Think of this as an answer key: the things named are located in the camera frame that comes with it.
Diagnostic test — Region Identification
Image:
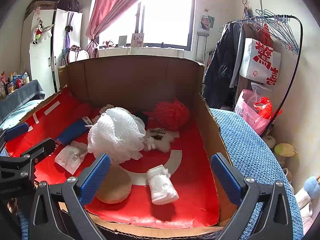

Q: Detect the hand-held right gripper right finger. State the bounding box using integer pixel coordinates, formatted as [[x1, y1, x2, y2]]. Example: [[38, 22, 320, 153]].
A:
[[210, 152, 294, 240]]

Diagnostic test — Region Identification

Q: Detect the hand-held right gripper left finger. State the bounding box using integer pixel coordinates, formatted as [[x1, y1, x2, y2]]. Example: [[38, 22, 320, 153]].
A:
[[28, 152, 112, 240]]

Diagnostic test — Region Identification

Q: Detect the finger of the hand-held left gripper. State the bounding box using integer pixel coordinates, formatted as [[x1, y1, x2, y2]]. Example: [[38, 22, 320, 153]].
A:
[[0, 122, 30, 143], [0, 137, 57, 179]]

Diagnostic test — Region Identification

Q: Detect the beige round cushion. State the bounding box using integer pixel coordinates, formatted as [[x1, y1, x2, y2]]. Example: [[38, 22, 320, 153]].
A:
[[95, 164, 132, 204]]

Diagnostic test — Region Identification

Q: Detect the clear plastic packet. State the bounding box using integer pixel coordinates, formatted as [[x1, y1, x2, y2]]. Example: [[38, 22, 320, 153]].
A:
[[54, 140, 88, 175]]

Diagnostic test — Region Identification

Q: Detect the blue towel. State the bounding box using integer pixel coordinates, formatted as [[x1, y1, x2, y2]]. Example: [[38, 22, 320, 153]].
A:
[[56, 119, 88, 145]]

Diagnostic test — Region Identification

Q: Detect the white mesh bath pouf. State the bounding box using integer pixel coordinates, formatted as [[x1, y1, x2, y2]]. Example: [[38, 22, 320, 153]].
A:
[[87, 107, 147, 164]]

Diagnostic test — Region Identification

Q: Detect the red knit item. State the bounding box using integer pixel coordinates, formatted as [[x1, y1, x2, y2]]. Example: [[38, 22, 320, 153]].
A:
[[75, 102, 94, 120]]

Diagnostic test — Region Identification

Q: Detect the white towel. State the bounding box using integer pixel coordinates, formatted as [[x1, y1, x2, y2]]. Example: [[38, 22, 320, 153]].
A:
[[146, 164, 180, 205]]

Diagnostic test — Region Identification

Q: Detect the cream crochet item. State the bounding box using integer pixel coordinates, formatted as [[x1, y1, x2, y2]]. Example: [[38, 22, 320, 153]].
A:
[[99, 104, 115, 115]]

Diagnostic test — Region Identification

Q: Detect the white plush bunny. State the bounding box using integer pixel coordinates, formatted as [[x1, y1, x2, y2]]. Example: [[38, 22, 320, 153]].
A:
[[142, 127, 175, 153]]

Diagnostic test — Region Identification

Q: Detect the black knit item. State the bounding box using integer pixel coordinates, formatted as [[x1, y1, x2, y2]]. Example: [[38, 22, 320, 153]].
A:
[[132, 110, 149, 125]]

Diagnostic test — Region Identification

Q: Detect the red mesh bath pouf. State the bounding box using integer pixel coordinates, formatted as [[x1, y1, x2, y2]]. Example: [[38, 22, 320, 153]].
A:
[[152, 99, 190, 131]]

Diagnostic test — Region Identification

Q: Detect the cardboard box with red lining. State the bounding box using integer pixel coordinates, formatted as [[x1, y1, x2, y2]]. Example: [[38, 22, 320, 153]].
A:
[[5, 54, 238, 239]]

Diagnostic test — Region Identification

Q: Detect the dark cloth covered desk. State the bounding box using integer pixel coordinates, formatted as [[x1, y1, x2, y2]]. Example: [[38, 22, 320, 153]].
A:
[[0, 79, 45, 123]]

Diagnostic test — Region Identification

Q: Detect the cluster of small desk items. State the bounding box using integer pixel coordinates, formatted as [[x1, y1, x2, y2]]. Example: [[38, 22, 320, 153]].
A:
[[0, 70, 30, 95]]

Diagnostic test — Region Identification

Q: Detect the beige plush toy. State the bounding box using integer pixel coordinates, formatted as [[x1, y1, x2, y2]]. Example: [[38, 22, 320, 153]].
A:
[[261, 135, 277, 150]]

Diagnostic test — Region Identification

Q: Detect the yellow green plush toy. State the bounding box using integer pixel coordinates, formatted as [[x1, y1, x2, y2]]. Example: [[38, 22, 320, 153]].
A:
[[274, 142, 299, 158]]

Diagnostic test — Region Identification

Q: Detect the pink bag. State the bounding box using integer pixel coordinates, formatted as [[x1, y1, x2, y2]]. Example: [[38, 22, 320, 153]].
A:
[[234, 89, 273, 135]]

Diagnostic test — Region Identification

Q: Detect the white wardrobe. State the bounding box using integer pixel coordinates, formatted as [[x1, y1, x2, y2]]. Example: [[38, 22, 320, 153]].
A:
[[20, 9, 84, 93]]

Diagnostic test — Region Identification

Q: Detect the pink bedding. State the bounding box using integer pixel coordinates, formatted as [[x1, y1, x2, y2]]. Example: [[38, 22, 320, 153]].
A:
[[295, 187, 318, 230]]

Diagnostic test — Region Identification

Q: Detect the red plastic bag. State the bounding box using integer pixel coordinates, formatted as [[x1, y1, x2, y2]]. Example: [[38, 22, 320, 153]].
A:
[[253, 96, 283, 120]]

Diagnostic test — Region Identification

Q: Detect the blue plush toy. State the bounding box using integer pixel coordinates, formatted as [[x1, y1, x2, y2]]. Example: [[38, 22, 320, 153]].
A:
[[303, 175, 320, 195]]

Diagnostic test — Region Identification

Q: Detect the clear zip bag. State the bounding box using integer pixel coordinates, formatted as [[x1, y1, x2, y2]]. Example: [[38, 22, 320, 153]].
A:
[[250, 81, 272, 103]]

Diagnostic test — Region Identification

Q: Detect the white woven bag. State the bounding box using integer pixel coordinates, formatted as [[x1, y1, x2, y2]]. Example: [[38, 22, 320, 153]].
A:
[[64, 45, 90, 63]]

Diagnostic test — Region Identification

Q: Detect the hanging plush toy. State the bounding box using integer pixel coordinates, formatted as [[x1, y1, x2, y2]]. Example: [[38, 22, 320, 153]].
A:
[[30, 20, 55, 45]]

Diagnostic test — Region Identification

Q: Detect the dark jacket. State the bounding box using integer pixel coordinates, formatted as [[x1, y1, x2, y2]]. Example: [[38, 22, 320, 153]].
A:
[[202, 22, 242, 109]]

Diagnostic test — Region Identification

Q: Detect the white shopping bag red print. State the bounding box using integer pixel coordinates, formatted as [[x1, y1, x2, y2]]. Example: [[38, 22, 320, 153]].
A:
[[239, 37, 282, 85]]

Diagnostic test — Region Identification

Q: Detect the grey garment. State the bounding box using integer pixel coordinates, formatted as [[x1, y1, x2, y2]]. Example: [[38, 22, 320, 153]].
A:
[[229, 24, 247, 89]]

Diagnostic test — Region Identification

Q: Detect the brown patterned bag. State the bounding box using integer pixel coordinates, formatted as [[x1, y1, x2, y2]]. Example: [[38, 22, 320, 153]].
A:
[[25, 0, 59, 18]]

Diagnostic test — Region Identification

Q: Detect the black bag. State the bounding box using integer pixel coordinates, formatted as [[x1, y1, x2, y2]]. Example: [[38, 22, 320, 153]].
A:
[[57, 0, 80, 12]]

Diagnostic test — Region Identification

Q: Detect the white metal stand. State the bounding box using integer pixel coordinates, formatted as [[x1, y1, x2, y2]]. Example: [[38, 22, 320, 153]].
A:
[[195, 31, 210, 63]]

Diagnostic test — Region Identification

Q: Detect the black metal clothes rack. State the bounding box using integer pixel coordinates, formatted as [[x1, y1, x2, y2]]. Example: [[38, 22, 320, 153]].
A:
[[219, 15, 303, 135]]

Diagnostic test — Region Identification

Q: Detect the pink curtain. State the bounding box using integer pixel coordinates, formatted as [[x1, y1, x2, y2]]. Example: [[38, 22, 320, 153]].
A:
[[85, 0, 165, 52]]

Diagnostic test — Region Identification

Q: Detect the small picture frame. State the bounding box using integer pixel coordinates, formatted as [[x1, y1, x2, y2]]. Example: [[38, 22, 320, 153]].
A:
[[131, 33, 145, 47]]

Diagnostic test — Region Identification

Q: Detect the wall poster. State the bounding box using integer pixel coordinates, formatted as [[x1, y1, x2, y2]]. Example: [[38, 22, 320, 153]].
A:
[[199, 15, 215, 32]]

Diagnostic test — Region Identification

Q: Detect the bunch of wire hangers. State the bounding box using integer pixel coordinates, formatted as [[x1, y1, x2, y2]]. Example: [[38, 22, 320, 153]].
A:
[[255, 9, 300, 55]]

